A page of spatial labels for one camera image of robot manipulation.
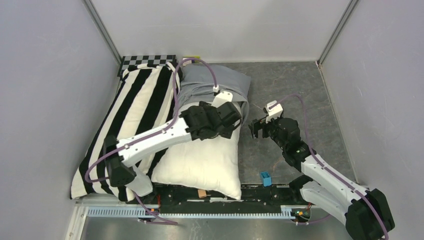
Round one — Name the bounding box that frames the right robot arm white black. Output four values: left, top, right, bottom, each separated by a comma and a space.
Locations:
248, 117, 395, 240

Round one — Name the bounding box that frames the checkerboard calibration board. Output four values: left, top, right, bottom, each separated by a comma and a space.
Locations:
117, 54, 178, 77

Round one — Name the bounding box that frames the white toothed rail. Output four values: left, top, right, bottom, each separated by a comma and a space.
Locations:
86, 205, 299, 220

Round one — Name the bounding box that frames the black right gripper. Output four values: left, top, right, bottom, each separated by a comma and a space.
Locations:
248, 113, 287, 151

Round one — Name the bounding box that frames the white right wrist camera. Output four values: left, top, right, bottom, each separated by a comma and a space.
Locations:
264, 100, 284, 124

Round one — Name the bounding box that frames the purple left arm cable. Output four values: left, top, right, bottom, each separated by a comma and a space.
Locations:
84, 57, 220, 226

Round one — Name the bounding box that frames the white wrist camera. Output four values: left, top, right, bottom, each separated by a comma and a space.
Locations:
211, 85, 233, 108
264, 100, 284, 124

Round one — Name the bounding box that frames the blue small box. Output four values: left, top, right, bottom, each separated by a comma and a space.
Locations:
260, 171, 272, 187

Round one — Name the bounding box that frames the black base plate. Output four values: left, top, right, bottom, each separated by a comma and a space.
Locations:
140, 183, 311, 214

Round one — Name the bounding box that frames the aluminium corner post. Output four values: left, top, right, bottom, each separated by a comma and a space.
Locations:
82, 0, 122, 65
316, 0, 360, 68

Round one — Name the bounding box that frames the left aluminium corner post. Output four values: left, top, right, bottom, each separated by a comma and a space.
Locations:
82, 0, 122, 65

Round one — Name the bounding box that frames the right aluminium corner post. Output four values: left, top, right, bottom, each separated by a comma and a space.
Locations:
316, 0, 360, 68

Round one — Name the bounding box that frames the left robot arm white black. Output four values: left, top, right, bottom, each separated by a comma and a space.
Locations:
105, 101, 242, 204

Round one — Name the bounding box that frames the orange small cube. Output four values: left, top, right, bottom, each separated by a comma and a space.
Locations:
197, 189, 207, 199

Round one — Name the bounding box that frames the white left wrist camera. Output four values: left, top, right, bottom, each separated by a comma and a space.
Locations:
211, 85, 233, 108

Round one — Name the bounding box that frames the grey pillowcase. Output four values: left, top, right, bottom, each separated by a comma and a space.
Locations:
178, 64, 252, 124

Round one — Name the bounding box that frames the black white striped pillow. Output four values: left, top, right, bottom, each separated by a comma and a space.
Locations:
70, 62, 177, 202

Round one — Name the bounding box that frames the white yellow-green small block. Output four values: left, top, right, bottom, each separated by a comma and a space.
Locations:
182, 55, 201, 60

